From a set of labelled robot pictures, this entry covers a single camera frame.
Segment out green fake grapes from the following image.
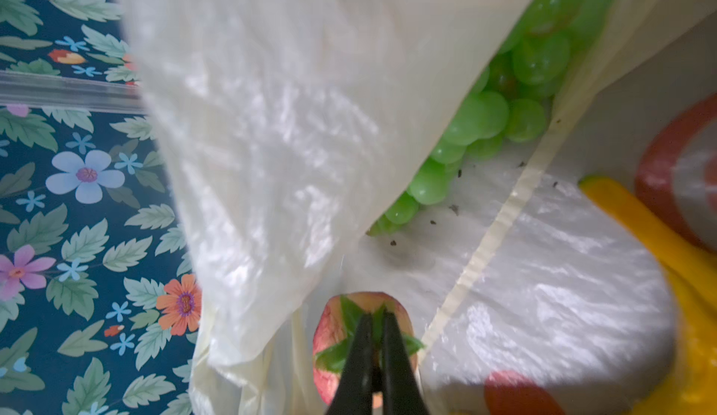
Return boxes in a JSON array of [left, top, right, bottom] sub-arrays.
[[367, 0, 613, 237]]

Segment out cream plastic bag orange print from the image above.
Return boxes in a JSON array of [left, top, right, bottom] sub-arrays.
[[119, 0, 716, 414]]

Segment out yellow fake banana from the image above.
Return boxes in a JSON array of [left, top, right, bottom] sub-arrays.
[[578, 175, 716, 414]]

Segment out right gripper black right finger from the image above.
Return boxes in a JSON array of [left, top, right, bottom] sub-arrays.
[[381, 312, 429, 415]]

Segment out red fake strawberry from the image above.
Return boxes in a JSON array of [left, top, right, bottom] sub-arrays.
[[312, 292, 425, 405]]

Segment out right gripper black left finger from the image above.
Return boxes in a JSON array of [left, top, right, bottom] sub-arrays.
[[326, 314, 373, 415]]

